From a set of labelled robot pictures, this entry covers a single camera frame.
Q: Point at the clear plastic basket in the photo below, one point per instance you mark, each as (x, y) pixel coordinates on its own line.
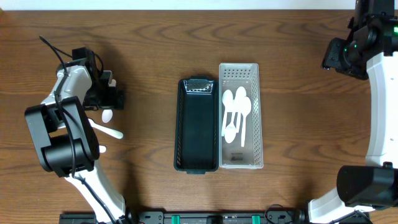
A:
(233, 156)

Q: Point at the black plastic basket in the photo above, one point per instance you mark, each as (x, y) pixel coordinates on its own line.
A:
(197, 120)

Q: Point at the white fork middle left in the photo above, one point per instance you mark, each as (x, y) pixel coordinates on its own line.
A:
(112, 132)

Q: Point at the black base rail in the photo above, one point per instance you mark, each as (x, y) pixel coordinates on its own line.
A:
(272, 215)

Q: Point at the white fork lower left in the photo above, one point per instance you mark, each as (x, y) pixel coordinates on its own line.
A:
(102, 149)

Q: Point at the white spoon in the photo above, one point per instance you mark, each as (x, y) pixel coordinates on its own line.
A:
(230, 130)
(240, 94)
(107, 114)
(227, 100)
(245, 110)

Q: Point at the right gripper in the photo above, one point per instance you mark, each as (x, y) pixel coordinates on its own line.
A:
(330, 54)

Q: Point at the white fork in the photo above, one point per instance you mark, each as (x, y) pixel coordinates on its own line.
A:
(112, 132)
(102, 149)

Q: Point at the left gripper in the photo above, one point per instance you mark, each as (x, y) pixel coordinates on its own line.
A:
(112, 94)

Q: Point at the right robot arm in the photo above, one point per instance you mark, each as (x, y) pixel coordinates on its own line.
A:
(368, 53)

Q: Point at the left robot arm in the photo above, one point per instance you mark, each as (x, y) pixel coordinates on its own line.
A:
(64, 137)

